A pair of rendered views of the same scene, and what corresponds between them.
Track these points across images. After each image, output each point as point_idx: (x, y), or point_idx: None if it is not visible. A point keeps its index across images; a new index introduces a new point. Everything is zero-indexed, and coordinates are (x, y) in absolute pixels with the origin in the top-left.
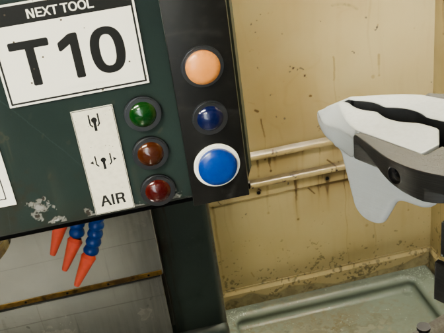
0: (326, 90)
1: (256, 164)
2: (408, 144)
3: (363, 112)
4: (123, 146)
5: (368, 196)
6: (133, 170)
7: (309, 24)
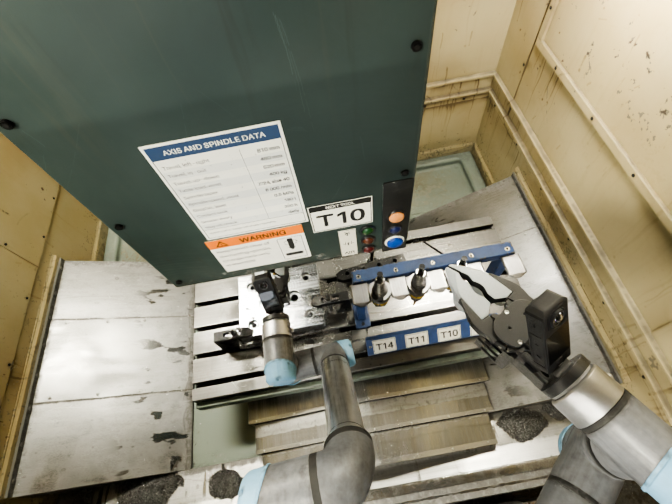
0: (434, 54)
1: None
2: (478, 311)
3: (464, 283)
4: (357, 238)
5: (459, 305)
6: (359, 244)
7: None
